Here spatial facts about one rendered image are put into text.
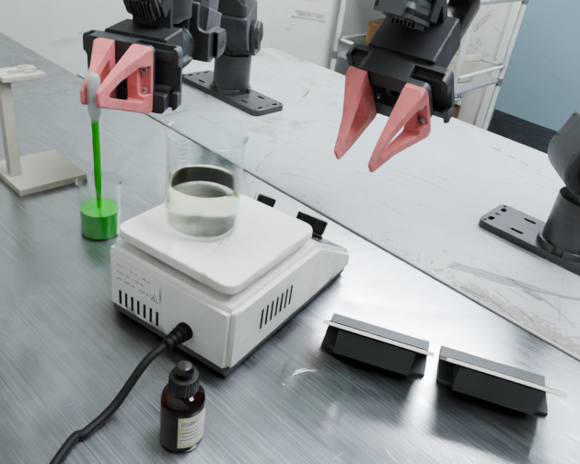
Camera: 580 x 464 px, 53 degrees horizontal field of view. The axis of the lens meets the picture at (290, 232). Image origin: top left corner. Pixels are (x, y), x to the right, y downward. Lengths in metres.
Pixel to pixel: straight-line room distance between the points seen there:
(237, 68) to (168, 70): 0.39
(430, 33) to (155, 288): 0.33
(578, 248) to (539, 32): 2.78
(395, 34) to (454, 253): 0.26
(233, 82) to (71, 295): 0.56
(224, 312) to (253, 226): 0.09
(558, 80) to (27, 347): 3.17
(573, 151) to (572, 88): 2.75
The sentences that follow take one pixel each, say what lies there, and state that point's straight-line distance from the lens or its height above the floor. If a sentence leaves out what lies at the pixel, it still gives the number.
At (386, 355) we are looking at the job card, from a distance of 0.50.
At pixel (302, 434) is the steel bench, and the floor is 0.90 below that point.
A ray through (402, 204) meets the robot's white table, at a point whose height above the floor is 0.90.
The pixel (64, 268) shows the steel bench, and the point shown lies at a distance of 0.59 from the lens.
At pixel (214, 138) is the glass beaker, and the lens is 0.49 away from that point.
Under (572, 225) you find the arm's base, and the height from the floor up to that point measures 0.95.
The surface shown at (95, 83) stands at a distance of 0.57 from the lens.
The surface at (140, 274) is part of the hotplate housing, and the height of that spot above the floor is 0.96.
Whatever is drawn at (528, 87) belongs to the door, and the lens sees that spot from 3.51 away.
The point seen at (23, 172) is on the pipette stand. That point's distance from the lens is 0.75.
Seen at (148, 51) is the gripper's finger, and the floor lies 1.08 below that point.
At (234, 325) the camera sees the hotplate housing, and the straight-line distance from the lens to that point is 0.44.
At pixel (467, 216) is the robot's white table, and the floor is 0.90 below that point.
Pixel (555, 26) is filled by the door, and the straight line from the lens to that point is 3.44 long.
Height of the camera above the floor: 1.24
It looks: 31 degrees down
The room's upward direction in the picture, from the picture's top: 9 degrees clockwise
